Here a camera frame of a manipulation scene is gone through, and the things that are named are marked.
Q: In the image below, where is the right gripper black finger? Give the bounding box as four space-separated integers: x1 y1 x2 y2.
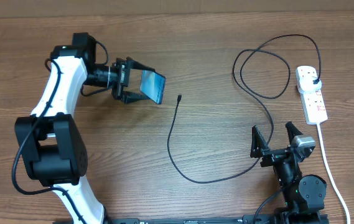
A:
285 121 303 145
250 126 270 158

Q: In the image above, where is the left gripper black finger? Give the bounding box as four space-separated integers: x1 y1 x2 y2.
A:
121 91 149 104
126 57 155 72

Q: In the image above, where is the Galaxy S24 smartphone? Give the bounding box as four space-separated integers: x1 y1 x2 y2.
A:
140 70 166 105

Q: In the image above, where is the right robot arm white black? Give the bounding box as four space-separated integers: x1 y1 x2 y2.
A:
243 122 329 224

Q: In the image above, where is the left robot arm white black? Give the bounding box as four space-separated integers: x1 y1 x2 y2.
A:
11 32 156 223

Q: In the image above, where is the white charger plug adapter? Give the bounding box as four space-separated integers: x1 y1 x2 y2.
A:
297 77 322 94

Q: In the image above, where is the white power strip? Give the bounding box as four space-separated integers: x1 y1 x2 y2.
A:
296 65 328 125

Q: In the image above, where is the white power strip cord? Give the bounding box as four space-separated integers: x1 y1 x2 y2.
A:
315 123 352 224

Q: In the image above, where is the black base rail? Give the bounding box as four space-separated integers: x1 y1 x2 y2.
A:
111 214 329 224

